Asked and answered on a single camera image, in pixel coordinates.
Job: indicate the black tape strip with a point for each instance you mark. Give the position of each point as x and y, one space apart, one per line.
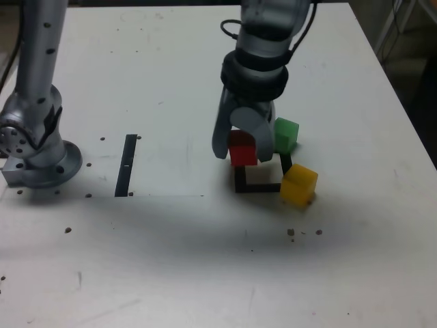
125 164

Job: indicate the red cube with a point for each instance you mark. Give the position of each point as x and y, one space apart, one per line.
243 155

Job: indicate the white background frame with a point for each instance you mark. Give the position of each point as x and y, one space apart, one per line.
387 27

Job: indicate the black tape square outline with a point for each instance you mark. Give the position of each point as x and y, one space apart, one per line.
240 181

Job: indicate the green cube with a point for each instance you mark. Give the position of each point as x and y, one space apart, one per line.
286 136

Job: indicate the yellow cube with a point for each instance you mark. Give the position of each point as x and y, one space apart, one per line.
298 186

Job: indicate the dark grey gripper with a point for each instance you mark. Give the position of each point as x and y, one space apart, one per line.
263 106

